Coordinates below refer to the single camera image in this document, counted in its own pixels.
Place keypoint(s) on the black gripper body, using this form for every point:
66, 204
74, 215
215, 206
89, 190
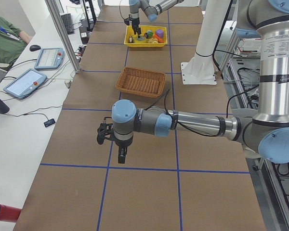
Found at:
122, 143
135, 24

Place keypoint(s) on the yellow woven plastic basket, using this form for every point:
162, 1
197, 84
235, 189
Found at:
137, 44

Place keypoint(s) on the brown wicker basket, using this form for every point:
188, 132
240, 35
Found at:
141, 82

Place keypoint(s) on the small grey labelled can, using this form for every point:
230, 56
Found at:
148, 34

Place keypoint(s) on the toy bread croissant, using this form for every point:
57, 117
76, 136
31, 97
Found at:
152, 40

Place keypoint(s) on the purple foam cube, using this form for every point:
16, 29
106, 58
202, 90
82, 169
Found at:
160, 33

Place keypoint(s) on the orange toy carrot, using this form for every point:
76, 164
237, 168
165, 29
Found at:
160, 40

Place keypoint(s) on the black keyboard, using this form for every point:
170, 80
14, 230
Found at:
67, 22

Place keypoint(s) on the small black device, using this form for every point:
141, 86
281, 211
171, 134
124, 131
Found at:
49, 122

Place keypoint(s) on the far teach pendant tablet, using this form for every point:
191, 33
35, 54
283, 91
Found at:
49, 58

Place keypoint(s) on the teach pendant tablet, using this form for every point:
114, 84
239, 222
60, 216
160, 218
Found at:
49, 58
25, 84

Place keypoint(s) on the black computer mouse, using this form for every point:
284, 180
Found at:
34, 47

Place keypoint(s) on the near teach pendant tablet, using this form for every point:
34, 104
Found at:
25, 84

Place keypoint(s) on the person in green shirt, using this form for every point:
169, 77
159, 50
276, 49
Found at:
12, 42

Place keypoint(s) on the red cylinder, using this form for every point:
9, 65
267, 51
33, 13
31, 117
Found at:
9, 213

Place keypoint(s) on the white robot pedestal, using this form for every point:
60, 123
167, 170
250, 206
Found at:
200, 69

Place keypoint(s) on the aluminium frame post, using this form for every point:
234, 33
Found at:
54, 12

